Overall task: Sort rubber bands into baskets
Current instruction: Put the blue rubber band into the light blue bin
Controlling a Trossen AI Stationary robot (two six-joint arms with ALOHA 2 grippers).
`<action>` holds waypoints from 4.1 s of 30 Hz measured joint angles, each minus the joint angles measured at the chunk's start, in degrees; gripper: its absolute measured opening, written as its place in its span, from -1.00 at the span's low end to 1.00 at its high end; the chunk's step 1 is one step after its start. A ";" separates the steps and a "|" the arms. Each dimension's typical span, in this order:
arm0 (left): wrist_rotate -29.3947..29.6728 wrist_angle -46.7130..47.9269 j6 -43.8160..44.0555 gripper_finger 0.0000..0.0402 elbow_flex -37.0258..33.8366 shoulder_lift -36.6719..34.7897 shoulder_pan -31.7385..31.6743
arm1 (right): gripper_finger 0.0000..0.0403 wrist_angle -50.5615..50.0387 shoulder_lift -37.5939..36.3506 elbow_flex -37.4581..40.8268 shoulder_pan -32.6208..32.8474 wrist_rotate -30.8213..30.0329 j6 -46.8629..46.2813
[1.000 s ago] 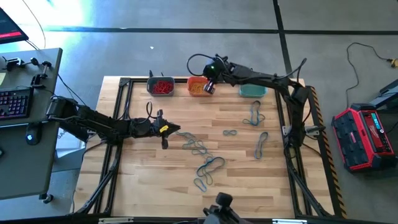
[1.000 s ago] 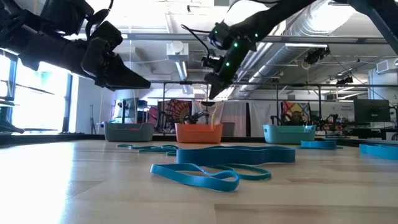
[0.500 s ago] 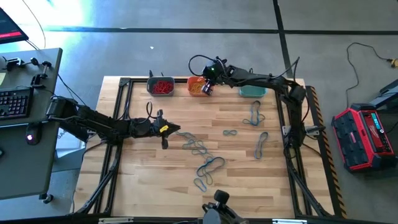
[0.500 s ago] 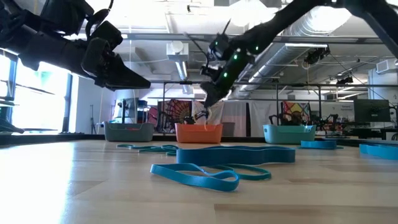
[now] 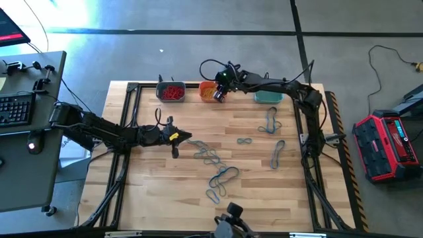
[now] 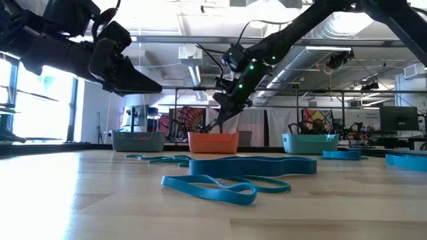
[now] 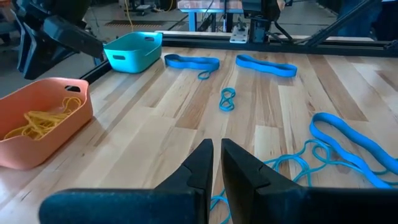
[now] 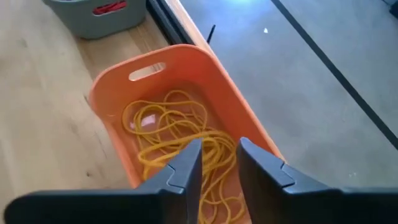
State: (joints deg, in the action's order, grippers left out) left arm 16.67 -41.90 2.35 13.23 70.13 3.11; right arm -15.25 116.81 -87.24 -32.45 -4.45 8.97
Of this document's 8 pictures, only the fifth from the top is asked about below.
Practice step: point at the grey desk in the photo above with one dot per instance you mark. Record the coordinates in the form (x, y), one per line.
(26, 178)
(49, 109)

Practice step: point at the black desk clamp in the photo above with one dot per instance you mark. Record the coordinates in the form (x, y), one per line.
(43, 77)
(13, 66)

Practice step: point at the black jointed device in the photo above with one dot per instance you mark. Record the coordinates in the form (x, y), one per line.
(231, 221)

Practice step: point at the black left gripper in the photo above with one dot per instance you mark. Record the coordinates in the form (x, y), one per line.
(155, 135)

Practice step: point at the black floor stand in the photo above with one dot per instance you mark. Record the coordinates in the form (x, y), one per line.
(409, 99)

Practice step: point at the black monitor with red bar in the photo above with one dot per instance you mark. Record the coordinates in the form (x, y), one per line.
(11, 29)

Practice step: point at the silver table bracket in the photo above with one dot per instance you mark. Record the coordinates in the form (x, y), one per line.
(307, 235)
(122, 234)

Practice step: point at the black computer mouse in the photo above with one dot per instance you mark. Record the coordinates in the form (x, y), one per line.
(34, 143)

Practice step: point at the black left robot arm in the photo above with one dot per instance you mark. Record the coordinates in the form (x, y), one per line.
(99, 129)

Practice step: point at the pile of red rubber bands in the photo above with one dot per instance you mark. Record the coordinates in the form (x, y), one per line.
(176, 90)

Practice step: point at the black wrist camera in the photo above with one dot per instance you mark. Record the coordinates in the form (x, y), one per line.
(239, 76)
(170, 124)

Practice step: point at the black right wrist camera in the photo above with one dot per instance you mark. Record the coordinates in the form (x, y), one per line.
(239, 76)

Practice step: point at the grey plastic basket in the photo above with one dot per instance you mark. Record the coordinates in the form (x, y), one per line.
(158, 97)

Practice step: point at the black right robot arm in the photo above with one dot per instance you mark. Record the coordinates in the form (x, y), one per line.
(297, 91)

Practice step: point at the black keyboard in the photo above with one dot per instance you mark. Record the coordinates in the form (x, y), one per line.
(16, 109)

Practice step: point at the white sign board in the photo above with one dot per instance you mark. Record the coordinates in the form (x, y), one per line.
(74, 148)

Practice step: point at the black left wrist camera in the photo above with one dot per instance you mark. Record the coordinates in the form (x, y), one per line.
(170, 124)

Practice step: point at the red black power station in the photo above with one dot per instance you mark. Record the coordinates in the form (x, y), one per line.
(386, 145)

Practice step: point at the small teal rubber band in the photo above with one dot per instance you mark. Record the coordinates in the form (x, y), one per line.
(244, 141)

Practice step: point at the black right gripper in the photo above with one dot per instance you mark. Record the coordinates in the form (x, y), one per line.
(224, 79)

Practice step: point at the black desk caster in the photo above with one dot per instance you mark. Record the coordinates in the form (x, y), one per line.
(49, 211)

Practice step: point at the orange plastic basket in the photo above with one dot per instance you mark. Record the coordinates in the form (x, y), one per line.
(201, 96)

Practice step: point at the yellow plug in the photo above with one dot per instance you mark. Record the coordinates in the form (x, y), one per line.
(419, 66)

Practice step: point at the teal plastic basket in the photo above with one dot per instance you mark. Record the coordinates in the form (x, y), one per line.
(269, 97)

